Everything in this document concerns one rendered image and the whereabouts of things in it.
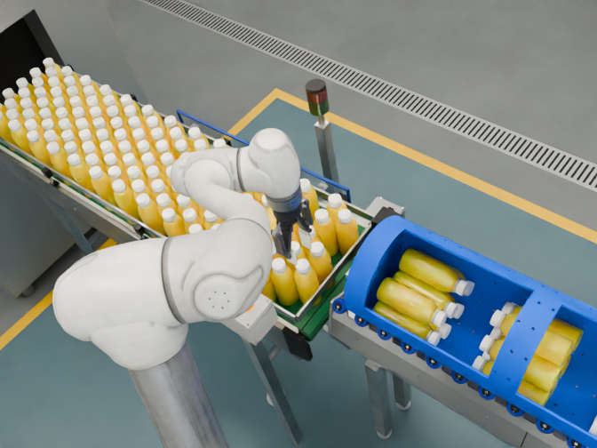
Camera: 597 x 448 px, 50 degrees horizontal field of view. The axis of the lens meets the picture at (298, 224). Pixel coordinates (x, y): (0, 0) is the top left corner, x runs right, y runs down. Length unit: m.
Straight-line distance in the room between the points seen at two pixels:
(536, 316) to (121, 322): 0.91
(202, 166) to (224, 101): 2.59
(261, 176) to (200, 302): 0.60
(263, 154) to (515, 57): 2.83
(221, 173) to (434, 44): 2.88
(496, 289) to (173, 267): 1.05
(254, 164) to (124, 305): 0.59
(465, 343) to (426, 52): 2.60
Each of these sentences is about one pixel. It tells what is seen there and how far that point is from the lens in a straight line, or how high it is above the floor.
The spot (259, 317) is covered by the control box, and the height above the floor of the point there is 1.09.
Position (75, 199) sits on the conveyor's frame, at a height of 0.90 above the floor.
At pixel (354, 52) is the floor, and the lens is 4.16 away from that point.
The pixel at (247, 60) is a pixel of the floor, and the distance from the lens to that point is 4.26.
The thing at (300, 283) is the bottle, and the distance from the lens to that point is 1.81.
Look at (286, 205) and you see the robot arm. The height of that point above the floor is 1.38.
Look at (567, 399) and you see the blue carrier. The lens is 1.74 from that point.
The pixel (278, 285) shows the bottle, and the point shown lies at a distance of 1.83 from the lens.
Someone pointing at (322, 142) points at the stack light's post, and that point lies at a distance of 2.13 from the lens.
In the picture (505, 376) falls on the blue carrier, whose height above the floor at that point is 1.15.
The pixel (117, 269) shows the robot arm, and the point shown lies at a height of 1.82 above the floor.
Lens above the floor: 2.53
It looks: 51 degrees down
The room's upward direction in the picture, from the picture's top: 14 degrees counter-clockwise
